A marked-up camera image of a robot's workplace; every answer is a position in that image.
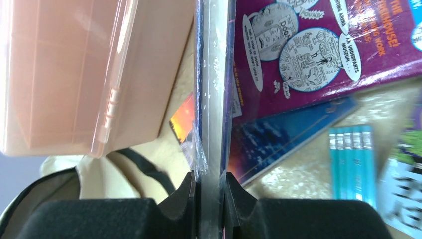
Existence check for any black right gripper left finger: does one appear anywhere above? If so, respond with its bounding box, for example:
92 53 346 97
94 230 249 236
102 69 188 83
16 172 196 239

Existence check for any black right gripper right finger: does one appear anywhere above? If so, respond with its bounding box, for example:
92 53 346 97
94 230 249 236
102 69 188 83
224 172 392 239

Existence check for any beige canvas backpack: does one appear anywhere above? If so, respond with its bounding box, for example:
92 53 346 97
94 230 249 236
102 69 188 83
0 148 177 239

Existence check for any dark blue shiny book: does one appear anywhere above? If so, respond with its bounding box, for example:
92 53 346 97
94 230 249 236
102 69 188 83
192 0 236 239

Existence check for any teal pencil pack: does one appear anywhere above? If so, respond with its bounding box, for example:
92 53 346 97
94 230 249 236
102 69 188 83
329 125 377 209

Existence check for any blue thin book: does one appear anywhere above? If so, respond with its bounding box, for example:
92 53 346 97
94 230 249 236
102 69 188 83
227 97 358 186

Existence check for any orange blue small item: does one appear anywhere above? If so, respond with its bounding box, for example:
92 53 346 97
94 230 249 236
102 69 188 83
169 93 195 144

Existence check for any light blue treehouse book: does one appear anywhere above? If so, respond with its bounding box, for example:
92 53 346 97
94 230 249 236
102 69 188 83
378 99 422 239

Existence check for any purple comic book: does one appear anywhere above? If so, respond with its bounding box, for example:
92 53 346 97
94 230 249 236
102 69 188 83
233 0 422 124

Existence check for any translucent pink plastic box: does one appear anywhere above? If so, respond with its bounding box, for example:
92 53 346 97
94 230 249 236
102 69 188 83
0 0 195 157

